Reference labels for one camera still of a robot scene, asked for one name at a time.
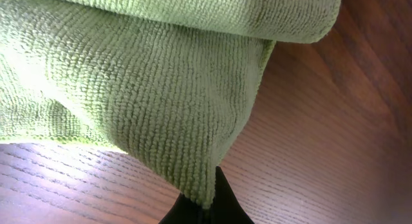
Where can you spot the green microfiber cloth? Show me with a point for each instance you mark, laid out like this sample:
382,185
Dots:
170,82

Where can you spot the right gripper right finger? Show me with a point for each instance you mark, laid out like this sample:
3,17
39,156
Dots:
226,208

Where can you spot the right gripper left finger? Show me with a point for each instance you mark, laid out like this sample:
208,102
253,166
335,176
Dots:
184,211

